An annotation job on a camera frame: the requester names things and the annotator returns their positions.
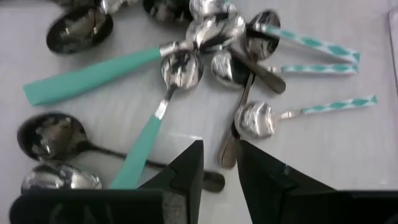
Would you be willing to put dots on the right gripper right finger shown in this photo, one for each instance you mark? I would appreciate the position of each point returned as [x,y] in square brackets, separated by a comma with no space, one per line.
[267,193]

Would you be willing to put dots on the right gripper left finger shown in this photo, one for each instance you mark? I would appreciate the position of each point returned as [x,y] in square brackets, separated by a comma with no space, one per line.
[183,186]

